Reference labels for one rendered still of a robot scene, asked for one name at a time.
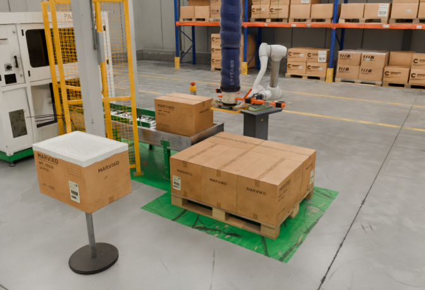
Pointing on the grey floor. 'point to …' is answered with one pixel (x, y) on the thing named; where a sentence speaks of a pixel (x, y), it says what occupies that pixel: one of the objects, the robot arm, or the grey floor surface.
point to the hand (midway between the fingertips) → (251, 100)
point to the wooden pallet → (270, 231)
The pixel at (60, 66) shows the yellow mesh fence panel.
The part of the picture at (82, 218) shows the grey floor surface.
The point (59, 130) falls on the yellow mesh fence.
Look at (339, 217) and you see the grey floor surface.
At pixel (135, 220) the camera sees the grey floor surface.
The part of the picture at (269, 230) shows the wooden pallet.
